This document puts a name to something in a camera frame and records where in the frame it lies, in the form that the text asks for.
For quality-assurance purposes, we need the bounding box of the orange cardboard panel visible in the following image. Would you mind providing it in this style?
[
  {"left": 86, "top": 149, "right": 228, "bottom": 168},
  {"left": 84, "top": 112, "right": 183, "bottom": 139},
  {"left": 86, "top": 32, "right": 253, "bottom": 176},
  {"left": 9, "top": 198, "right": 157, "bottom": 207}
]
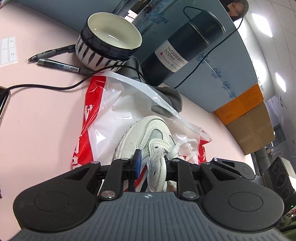
[{"left": 214, "top": 84, "right": 264, "bottom": 125}]

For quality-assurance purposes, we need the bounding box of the black cable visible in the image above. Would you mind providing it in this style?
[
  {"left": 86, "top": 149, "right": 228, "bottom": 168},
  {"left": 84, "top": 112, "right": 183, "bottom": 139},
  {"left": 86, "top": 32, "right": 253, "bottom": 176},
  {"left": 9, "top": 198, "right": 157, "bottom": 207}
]
[{"left": 0, "top": 5, "right": 245, "bottom": 110}]

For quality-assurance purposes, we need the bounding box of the red white plastic bag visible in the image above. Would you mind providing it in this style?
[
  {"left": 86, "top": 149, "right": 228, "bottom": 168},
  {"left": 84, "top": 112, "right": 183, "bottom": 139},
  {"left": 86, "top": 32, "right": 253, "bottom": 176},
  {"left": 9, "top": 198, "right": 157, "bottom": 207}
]
[{"left": 72, "top": 72, "right": 212, "bottom": 168}]

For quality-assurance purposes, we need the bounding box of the dark blue vacuum bottle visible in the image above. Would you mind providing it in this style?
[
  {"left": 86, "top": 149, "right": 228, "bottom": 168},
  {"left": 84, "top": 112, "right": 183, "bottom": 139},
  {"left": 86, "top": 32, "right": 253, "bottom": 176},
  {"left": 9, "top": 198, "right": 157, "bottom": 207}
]
[{"left": 141, "top": 11, "right": 226, "bottom": 86}]

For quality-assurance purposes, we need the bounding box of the black marker pen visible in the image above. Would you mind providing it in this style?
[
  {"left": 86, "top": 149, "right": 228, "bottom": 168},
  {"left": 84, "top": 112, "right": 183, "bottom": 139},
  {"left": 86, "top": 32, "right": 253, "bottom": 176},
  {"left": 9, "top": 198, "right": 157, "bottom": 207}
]
[{"left": 28, "top": 44, "right": 75, "bottom": 63}]

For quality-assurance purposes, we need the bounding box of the brown cardboard box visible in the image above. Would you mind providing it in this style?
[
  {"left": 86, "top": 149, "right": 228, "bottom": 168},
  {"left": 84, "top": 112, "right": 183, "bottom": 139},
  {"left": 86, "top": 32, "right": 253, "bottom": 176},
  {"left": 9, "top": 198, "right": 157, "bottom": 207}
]
[{"left": 226, "top": 102, "right": 275, "bottom": 155}]

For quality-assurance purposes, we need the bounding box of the large blue cardboard box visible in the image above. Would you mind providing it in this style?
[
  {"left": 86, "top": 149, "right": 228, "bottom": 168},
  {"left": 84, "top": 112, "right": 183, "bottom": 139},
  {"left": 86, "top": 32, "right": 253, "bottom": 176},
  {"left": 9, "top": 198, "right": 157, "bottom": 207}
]
[{"left": 22, "top": 1, "right": 257, "bottom": 113}]

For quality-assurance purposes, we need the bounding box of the white label sheet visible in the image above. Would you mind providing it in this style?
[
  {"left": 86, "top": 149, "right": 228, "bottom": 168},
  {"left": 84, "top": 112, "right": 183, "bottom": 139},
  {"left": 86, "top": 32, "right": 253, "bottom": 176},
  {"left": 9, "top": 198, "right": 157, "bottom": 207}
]
[{"left": 0, "top": 37, "right": 18, "bottom": 67}]

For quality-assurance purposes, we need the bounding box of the person in background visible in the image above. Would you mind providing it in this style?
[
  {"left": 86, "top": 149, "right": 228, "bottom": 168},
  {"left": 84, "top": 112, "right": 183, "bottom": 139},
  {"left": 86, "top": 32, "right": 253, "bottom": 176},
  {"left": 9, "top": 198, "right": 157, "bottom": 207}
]
[{"left": 227, "top": 0, "right": 249, "bottom": 22}]

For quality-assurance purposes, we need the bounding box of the black white striped bowl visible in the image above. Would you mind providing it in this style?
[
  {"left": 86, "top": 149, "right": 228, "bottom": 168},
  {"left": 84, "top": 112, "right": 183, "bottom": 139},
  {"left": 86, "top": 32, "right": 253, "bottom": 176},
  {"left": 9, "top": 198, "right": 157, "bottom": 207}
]
[{"left": 75, "top": 12, "right": 142, "bottom": 72}]

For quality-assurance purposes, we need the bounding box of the white sneaker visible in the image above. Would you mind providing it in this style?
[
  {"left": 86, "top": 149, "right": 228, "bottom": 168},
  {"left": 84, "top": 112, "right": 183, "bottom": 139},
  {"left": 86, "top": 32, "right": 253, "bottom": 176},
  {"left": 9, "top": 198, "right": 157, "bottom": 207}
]
[{"left": 113, "top": 115, "right": 178, "bottom": 192}]

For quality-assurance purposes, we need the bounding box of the grey marker pen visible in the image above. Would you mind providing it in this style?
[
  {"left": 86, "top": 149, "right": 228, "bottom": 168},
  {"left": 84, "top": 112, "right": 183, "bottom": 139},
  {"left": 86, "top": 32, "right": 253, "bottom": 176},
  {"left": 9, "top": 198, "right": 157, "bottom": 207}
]
[{"left": 37, "top": 59, "right": 93, "bottom": 76}]

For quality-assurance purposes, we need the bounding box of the grey cloth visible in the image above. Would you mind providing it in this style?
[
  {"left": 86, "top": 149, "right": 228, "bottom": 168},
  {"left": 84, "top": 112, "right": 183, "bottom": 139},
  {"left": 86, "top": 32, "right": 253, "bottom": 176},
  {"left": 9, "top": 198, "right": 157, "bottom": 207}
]
[{"left": 116, "top": 56, "right": 183, "bottom": 118}]

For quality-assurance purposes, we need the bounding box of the white shoelace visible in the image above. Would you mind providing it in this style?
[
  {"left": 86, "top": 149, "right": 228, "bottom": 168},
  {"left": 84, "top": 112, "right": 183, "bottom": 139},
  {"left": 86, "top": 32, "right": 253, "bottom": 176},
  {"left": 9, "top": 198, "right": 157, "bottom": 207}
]
[{"left": 166, "top": 138, "right": 199, "bottom": 164}]

